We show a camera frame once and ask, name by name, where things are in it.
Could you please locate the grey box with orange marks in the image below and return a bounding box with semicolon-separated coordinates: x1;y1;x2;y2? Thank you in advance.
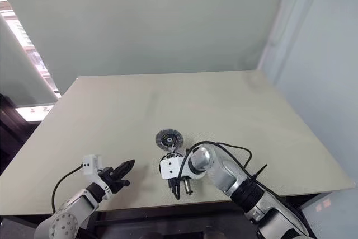
299;190;358;239

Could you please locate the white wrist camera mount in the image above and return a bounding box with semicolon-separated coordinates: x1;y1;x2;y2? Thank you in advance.
159;157;184;180
82;154;109;193

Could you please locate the small round grey disc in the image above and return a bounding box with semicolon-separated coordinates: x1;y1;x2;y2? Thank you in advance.
155;129;182;151

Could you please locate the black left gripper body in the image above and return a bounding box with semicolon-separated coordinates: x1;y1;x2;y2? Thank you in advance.
98;167;121;195

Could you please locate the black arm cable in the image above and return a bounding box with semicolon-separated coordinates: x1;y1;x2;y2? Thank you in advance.
177;141;269;184
51;165;84;213

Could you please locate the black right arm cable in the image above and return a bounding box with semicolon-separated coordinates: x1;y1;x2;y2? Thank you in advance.
177;141;269;184

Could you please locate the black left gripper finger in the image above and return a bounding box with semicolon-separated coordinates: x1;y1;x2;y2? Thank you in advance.
111;179;131;194
113;160;136;180

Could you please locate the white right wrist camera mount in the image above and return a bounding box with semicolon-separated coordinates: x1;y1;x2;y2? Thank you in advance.
159;157;184;180

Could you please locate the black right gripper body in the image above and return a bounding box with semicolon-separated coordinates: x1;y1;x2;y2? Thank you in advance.
167;176;194;200

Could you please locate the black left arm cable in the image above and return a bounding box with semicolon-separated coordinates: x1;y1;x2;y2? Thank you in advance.
51;165;84;213

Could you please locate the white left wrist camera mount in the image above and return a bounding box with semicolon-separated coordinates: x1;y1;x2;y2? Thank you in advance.
82;154;109;193

